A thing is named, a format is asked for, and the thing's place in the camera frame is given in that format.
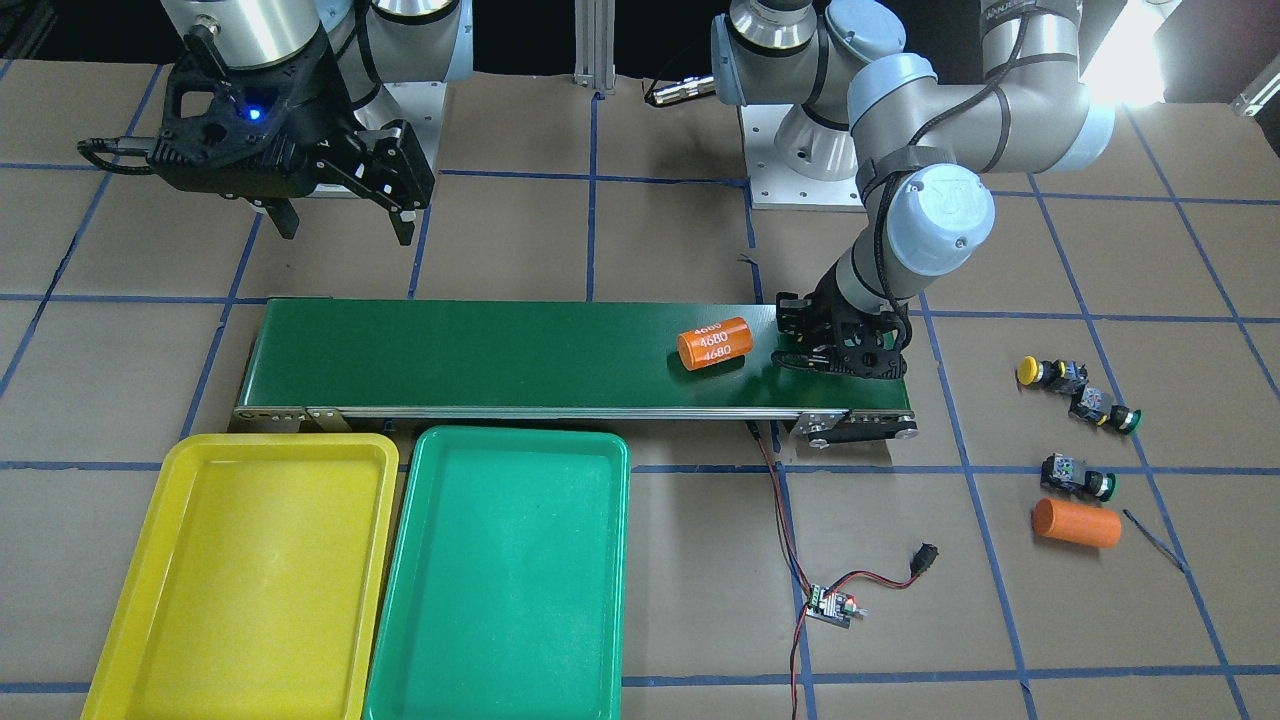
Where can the yellow push button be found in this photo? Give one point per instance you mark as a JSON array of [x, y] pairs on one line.
[[1058, 376]]

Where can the small motor controller board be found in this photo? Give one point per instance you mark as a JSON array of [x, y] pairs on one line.
[[832, 607]]

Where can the green conveyor belt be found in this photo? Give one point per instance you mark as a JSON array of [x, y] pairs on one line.
[[330, 361]]

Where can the green plastic tray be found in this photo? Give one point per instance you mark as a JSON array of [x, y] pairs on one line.
[[507, 590]]

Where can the yellow plastic tray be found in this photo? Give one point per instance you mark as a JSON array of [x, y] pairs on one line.
[[255, 584]]

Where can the green push button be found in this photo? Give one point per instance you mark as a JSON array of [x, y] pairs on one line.
[[1071, 476], [1096, 407]]

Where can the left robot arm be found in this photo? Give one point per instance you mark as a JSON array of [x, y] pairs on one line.
[[922, 149]]

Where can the orange cylinder printed 4680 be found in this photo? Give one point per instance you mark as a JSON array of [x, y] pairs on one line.
[[715, 343]]

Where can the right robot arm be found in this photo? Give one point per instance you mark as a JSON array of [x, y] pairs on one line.
[[374, 42]]

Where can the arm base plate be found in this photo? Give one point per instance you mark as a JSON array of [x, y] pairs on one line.
[[410, 110], [797, 164]]

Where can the plain orange cylinder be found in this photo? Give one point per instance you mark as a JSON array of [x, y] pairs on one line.
[[1076, 523]]

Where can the aluminium frame post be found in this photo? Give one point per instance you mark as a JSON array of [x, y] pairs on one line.
[[594, 22]]

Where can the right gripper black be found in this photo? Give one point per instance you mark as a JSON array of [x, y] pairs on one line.
[[322, 108]]

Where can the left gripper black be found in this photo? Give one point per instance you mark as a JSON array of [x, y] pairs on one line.
[[826, 312]]

